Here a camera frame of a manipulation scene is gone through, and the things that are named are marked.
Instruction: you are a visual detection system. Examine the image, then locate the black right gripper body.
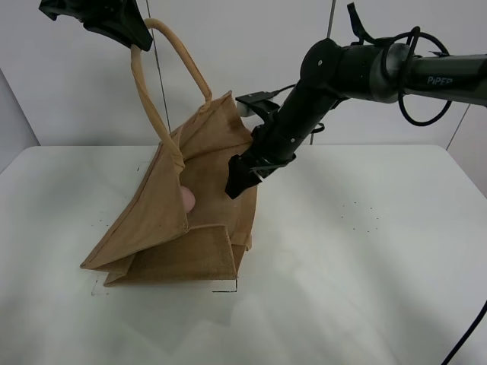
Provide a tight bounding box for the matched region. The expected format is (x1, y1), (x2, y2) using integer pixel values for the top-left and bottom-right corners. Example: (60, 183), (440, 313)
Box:
(243, 85), (342, 178)

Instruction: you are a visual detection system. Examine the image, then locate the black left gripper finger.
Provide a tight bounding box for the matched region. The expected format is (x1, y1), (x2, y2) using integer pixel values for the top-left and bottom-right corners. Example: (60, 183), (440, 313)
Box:
(39, 0), (153, 51)

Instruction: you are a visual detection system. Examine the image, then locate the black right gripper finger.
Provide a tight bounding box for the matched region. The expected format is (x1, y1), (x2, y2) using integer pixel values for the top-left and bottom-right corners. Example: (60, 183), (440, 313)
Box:
(225, 154), (262, 198)

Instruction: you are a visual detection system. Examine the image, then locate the pink peach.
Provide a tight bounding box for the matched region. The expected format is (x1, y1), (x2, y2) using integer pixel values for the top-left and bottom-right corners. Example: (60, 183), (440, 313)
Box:
(180, 186), (196, 213)

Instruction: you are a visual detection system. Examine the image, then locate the brown linen tote bag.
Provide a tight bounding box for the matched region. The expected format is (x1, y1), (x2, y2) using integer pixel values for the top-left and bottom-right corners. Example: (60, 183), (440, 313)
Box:
(81, 18), (257, 287)

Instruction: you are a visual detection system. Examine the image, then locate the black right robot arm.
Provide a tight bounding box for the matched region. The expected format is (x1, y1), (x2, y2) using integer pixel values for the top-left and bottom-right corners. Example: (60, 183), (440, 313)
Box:
(225, 30), (486, 198)

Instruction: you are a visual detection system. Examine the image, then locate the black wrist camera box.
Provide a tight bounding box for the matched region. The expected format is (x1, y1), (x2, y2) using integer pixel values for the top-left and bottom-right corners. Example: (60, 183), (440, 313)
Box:
(235, 91), (280, 117)

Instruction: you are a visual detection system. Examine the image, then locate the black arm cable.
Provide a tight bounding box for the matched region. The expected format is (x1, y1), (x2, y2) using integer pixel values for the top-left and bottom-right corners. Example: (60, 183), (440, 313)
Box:
(345, 2), (487, 365)

